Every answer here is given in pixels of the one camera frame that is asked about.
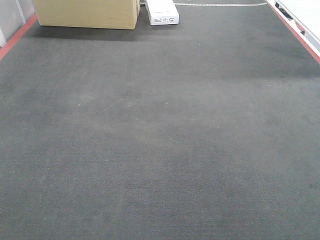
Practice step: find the dark grey conveyor belt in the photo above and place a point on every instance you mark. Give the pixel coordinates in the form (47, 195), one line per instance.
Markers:
(204, 130)

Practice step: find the white carton box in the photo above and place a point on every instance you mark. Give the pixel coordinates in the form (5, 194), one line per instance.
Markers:
(162, 12)

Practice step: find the cardboard box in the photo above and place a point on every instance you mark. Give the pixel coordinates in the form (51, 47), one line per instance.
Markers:
(102, 14)

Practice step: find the red white conveyor rail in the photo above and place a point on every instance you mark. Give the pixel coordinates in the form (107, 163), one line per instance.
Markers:
(302, 18)

